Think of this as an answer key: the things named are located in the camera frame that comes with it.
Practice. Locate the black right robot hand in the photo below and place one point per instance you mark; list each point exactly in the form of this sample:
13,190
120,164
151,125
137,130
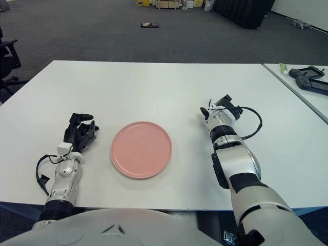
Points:
225,103

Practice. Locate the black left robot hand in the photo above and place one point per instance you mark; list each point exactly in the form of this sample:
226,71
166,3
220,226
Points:
71,134

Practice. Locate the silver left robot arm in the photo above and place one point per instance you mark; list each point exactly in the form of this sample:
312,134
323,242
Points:
64,179

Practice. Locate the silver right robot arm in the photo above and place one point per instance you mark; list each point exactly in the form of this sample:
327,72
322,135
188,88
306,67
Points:
238,159

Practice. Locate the pink round plate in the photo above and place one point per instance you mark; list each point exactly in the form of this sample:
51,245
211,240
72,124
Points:
141,150

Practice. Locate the green white tube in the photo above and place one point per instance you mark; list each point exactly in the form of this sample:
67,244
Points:
283,68

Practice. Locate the black cabinet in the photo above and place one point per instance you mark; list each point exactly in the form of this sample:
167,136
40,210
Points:
243,12

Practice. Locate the black office chair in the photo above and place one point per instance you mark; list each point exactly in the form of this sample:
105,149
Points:
7,61

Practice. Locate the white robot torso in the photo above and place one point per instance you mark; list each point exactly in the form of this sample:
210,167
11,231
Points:
102,228

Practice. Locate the white plastic bag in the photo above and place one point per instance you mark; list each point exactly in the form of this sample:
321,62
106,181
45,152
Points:
208,6

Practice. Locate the pale yellow box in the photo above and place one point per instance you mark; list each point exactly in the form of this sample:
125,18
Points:
198,3

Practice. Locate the white cardboard boxes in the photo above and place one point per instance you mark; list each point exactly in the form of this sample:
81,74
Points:
188,4

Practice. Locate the flat black tray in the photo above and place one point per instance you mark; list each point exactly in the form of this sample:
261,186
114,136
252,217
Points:
150,24

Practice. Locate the grey robot dog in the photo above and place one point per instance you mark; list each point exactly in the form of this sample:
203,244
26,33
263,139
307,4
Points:
301,23

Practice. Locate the wooden crate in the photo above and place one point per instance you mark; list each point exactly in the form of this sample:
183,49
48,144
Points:
166,4

